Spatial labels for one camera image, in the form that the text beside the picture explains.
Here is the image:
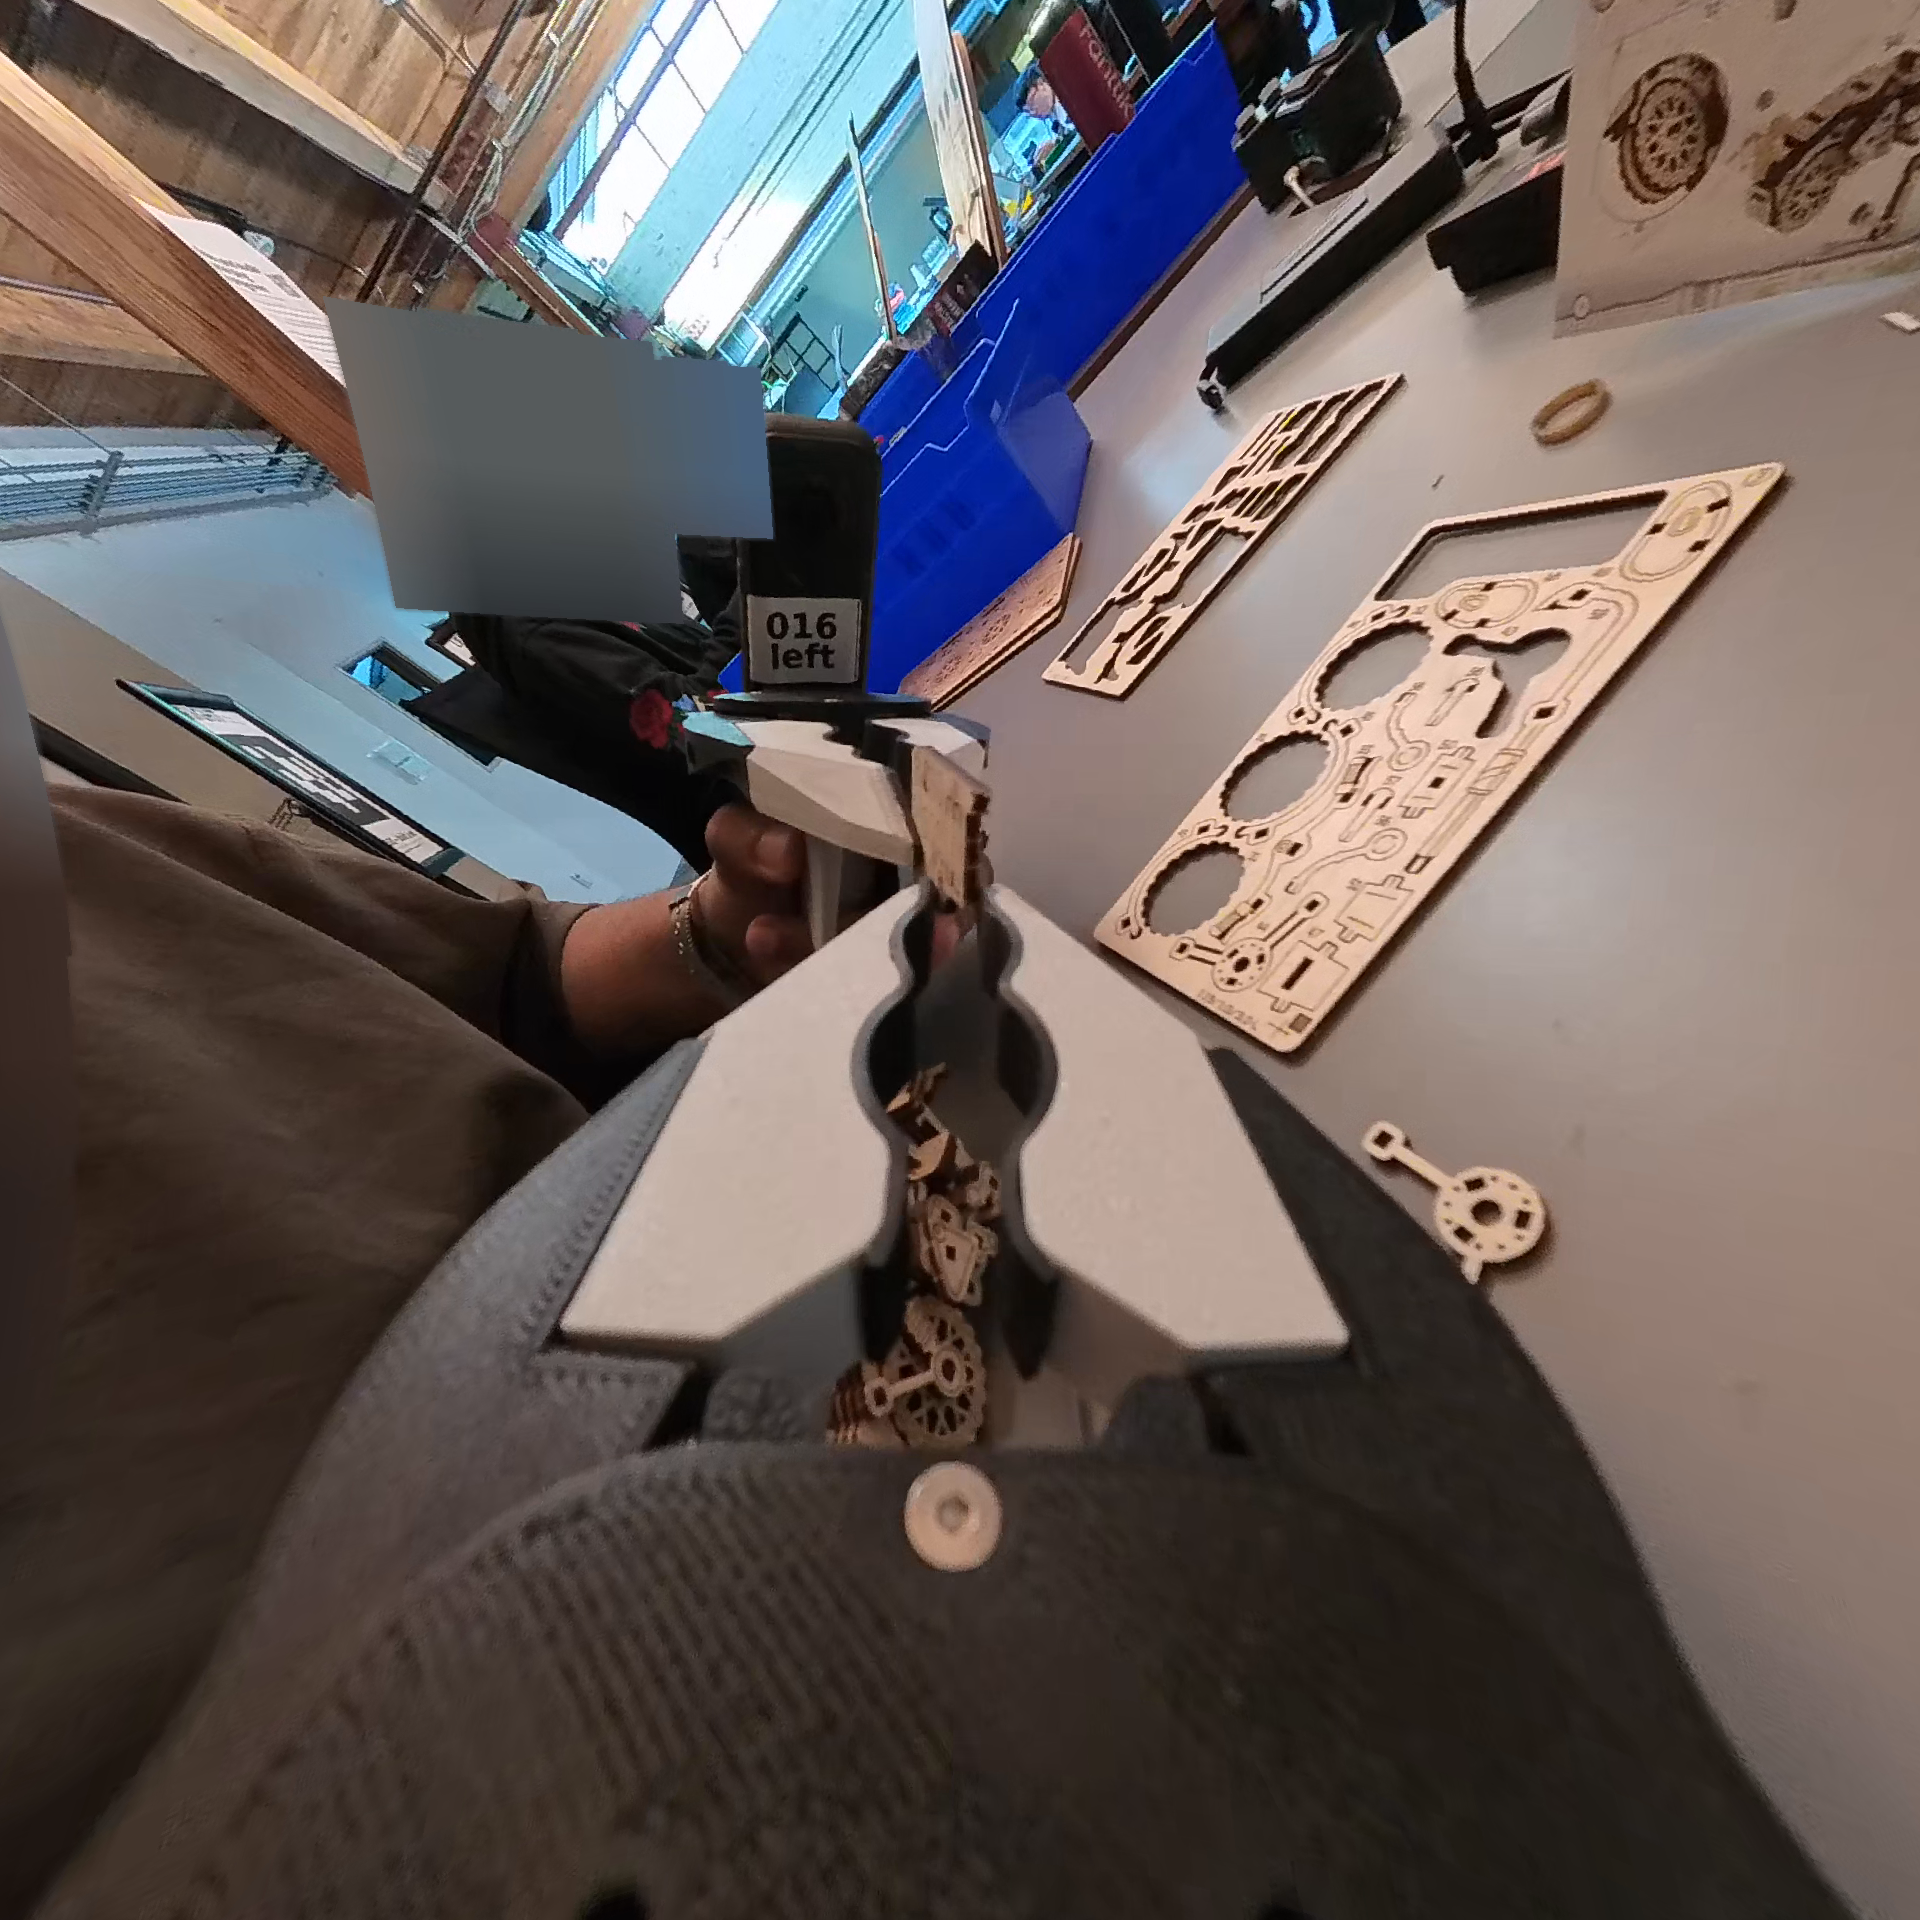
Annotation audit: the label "plywood board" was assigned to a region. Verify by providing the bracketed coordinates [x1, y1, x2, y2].
[911, 0, 1011, 271]

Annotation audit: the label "key-shaped wooden wheel piece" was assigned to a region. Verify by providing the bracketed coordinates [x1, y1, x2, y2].
[1363, 1121, 1548, 1285]

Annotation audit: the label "white paper sign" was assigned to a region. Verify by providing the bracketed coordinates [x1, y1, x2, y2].
[150, 209, 359, 389]

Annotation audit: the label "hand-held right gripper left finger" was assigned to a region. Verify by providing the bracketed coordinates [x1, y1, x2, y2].
[556, 882, 933, 1374]

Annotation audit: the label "small black box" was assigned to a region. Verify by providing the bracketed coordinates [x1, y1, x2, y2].
[1423, 151, 1569, 296]

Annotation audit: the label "emptied wooden puzzle sheet frame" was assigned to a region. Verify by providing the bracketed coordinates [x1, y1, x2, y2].
[1042, 375, 1404, 700]

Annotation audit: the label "metal bracelet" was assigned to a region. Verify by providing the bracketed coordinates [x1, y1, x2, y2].
[668, 878, 753, 1008]

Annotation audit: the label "person's left hand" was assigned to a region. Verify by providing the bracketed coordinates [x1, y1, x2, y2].
[702, 800, 823, 988]

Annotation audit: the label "black framed sign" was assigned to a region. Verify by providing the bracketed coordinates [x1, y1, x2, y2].
[118, 679, 467, 880]

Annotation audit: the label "metal railing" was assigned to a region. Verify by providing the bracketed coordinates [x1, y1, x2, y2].
[0, 428, 332, 542]

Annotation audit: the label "wooden puzzle sheet round holes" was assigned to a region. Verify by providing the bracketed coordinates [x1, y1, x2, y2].
[1094, 462, 1788, 1055]

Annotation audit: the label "partly built wooden model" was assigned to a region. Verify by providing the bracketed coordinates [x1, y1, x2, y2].
[825, 1062, 1003, 1449]

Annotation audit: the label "black battery charger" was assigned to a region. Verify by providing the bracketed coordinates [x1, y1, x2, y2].
[1230, 23, 1407, 212]

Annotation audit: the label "black stand with flat base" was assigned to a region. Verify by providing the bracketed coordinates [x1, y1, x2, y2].
[1437, 0, 1575, 165]

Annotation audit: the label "grey desk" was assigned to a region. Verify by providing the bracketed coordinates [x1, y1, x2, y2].
[901, 0, 1920, 1920]

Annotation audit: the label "wooden beam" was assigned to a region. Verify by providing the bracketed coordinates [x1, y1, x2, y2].
[0, 58, 369, 495]

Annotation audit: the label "printed instruction booklet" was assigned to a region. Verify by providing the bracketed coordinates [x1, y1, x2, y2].
[1551, 0, 1920, 335]

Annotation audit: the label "person's olive shirt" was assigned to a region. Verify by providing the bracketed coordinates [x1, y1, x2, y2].
[0, 778, 601, 1920]

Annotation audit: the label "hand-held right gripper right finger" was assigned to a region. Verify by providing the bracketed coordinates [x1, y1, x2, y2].
[978, 882, 1355, 1378]

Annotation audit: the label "dark red box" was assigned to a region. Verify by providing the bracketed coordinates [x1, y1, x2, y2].
[1035, 7, 1146, 138]

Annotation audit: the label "blue plastic bin notched wall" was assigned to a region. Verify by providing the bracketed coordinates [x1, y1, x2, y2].
[861, 335, 1094, 676]

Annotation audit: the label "flat black case with strap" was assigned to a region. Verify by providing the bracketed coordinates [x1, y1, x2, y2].
[1195, 127, 1470, 406]

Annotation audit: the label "dark engraved wooden sheet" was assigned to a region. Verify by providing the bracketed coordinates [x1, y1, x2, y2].
[901, 533, 1086, 712]

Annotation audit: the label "long blue plastic bin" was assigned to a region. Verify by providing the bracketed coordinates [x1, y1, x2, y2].
[855, 23, 1255, 437]

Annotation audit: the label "small slotted wooden puzzle panel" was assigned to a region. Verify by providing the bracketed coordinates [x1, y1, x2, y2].
[908, 748, 994, 916]

